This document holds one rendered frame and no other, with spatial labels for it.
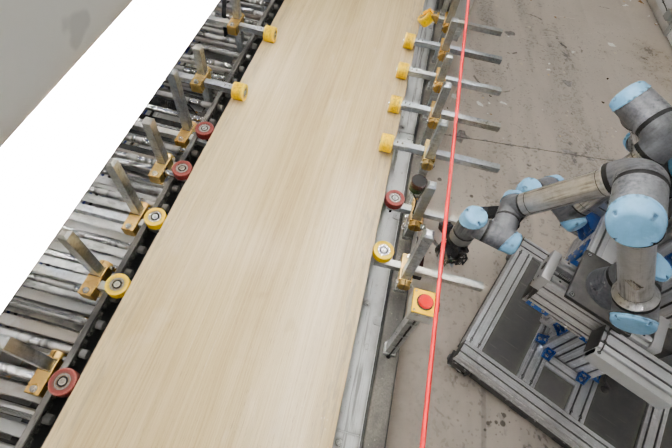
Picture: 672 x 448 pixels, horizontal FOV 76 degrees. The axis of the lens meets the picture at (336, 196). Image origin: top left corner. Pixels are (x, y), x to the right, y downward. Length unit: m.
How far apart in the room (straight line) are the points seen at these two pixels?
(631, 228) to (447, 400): 1.57
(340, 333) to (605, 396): 1.52
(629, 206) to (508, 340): 1.43
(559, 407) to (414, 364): 0.69
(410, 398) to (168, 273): 1.41
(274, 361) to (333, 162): 0.84
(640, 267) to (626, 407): 1.43
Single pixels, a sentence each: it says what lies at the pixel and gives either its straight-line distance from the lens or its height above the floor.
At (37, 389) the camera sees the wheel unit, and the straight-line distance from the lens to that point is 1.74.
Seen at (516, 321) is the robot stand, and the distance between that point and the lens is 2.53.
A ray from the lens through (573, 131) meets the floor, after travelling 3.90.
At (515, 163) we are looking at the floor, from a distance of 3.41.
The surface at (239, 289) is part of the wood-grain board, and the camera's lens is 1.57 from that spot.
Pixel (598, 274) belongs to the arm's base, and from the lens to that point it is 1.71.
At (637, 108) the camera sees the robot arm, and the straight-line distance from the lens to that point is 1.58.
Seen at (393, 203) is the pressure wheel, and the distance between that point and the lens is 1.77.
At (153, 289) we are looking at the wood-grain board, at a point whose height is 0.90.
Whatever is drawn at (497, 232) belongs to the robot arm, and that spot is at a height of 1.25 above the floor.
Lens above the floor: 2.35
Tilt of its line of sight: 56 degrees down
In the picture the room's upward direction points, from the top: 9 degrees clockwise
